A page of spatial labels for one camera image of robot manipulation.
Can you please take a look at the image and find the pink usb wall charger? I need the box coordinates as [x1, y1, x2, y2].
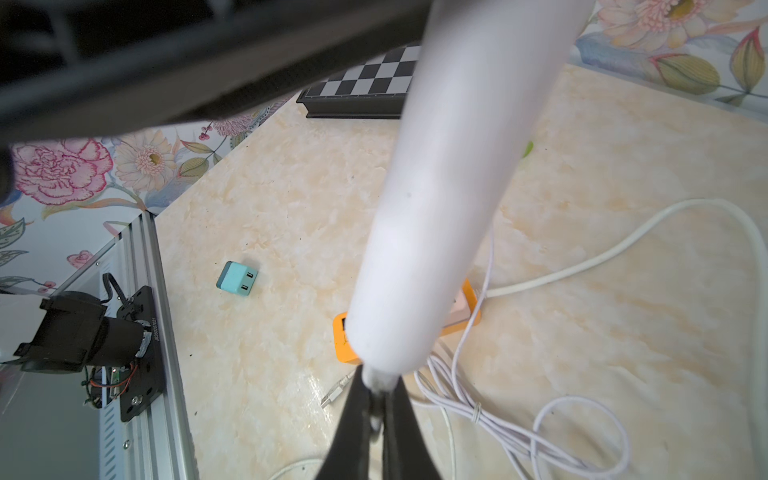
[446, 291, 472, 325]

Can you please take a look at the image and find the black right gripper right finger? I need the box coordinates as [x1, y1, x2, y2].
[382, 378, 441, 480]

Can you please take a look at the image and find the green cylinder block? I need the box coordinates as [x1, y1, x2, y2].
[522, 141, 534, 158]

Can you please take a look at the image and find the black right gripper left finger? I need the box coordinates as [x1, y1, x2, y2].
[315, 365, 372, 480]

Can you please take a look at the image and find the orange power strip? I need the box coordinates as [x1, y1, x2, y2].
[332, 279, 480, 365]

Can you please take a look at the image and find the white power strip cord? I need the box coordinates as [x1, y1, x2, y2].
[482, 198, 768, 480]

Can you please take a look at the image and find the aluminium front rail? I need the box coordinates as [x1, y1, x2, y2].
[97, 213, 199, 479]

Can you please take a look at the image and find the white electric toothbrush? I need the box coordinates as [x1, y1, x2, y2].
[346, 1, 594, 392]

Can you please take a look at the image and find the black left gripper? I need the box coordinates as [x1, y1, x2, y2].
[1, 1, 431, 196]

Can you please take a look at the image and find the black white folding chessboard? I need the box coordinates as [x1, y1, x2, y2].
[296, 43, 421, 120]

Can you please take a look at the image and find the teal usb wall charger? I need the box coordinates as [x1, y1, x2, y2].
[216, 261, 258, 297]

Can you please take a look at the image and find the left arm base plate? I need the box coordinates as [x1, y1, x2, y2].
[117, 285, 166, 423]

